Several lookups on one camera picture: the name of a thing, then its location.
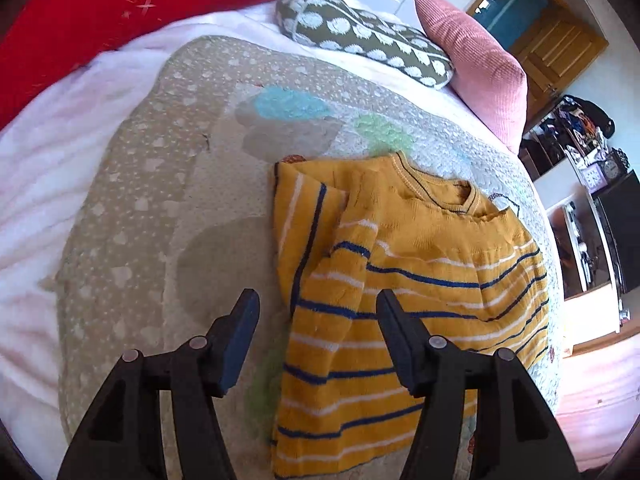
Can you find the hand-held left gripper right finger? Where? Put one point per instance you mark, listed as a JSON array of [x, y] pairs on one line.
[[397, 340]]

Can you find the pink ribbed pillow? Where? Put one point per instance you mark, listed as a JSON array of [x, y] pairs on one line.
[[475, 65]]

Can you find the red pillow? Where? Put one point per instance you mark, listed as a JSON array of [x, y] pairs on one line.
[[100, 25]]

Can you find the black television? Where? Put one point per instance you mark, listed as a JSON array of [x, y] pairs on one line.
[[622, 240]]

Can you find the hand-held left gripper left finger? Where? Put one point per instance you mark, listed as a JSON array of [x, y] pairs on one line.
[[240, 345]]

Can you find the white desk shelf unit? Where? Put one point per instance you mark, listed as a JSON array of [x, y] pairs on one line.
[[560, 187]]

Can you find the patchwork quilted blanket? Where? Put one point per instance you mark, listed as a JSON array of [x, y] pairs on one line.
[[150, 185]]

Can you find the wooden panel door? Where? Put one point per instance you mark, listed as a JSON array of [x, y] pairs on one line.
[[555, 55]]

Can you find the yellow striped knit sweater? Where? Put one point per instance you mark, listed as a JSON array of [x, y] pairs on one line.
[[425, 240]]

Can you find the purple square clock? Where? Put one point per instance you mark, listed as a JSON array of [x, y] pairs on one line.
[[594, 177]]

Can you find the ornate black table clock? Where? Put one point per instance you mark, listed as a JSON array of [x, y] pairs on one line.
[[614, 166]]

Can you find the white bed sheet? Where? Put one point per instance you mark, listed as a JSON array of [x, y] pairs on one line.
[[40, 185]]

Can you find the olive hedgehog print pillow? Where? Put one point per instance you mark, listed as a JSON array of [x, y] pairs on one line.
[[360, 30]]

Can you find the cluttered storage shelf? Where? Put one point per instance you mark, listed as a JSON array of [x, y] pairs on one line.
[[570, 125]]

